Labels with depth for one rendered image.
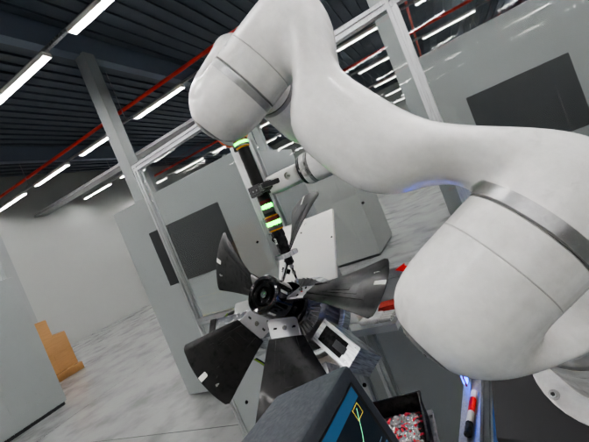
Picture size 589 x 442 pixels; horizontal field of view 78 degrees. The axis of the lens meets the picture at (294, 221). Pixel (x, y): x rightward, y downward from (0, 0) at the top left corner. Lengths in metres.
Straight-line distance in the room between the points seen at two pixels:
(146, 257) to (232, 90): 3.47
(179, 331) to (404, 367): 2.55
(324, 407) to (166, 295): 3.58
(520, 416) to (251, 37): 0.68
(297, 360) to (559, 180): 0.83
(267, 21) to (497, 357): 0.43
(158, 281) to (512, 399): 3.48
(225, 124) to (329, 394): 0.35
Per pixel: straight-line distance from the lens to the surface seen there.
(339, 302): 0.95
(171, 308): 3.90
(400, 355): 1.91
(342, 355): 1.07
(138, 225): 3.88
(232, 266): 1.28
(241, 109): 0.50
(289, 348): 1.05
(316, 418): 0.34
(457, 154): 0.36
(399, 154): 0.37
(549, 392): 0.71
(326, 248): 1.37
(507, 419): 0.73
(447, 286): 0.32
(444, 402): 2.00
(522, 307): 0.33
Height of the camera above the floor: 1.42
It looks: 2 degrees down
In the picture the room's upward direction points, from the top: 22 degrees counter-clockwise
